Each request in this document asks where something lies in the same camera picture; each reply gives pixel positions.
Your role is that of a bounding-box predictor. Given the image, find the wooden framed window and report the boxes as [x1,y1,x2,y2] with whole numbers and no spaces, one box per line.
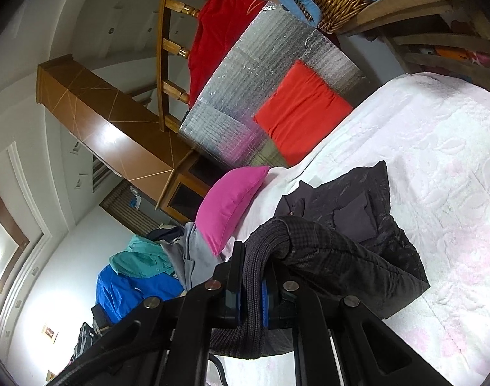
[0,181,31,303]

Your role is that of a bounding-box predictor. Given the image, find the teal shirt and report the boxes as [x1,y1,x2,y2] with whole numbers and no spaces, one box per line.
[109,235,177,280]

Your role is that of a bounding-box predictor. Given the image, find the dark quilted jacket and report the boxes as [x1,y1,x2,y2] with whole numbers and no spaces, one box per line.
[209,160,431,360]

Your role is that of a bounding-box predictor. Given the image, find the red pillow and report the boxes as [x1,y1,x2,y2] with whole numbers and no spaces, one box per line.
[253,60,354,165]

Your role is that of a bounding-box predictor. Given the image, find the wooden wardrobe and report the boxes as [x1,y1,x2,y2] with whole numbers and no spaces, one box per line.
[36,58,213,222]

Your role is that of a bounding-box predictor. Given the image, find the red cloth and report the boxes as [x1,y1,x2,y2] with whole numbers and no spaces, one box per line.
[187,0,268,107]

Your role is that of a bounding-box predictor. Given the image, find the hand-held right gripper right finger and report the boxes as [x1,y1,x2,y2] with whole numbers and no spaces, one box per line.
[261,266,455,386]

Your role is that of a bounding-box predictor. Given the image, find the silver foil mat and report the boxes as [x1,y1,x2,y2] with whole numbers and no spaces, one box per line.
[178,0,364,170]

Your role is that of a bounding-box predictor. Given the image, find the grey cloth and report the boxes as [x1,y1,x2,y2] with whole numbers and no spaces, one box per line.
[160,221,224,292]

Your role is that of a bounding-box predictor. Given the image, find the wooden shelf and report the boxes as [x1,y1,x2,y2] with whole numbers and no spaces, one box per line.
[337,0,490,89]

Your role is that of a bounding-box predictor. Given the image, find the white bedspread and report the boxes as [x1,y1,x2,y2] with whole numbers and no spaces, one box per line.
[207,72,490,386]

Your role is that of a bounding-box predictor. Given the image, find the wooden headboard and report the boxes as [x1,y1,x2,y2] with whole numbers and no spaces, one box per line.
[157,0,230,134]

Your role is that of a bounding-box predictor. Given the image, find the orange printed cloth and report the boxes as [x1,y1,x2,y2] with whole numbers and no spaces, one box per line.
[420,46,490,68]

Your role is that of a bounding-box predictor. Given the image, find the dark cloth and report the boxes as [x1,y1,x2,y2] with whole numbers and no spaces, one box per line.
[146,225,186,244]

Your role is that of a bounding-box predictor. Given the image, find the blue jacket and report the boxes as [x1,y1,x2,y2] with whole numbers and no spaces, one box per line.
[95,264,185,325]

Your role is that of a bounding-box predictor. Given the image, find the pink pillow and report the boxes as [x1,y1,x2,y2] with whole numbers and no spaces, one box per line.
[197,165,270,256]

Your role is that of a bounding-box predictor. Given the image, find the black cable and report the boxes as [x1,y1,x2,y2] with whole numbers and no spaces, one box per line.
[210,353,230,386]

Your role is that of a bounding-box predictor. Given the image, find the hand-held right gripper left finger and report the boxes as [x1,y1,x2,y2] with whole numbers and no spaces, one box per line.
[56,241,248,386]

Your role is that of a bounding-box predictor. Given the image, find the dark bag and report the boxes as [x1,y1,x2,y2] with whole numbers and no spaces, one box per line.
[68,321,110,367]

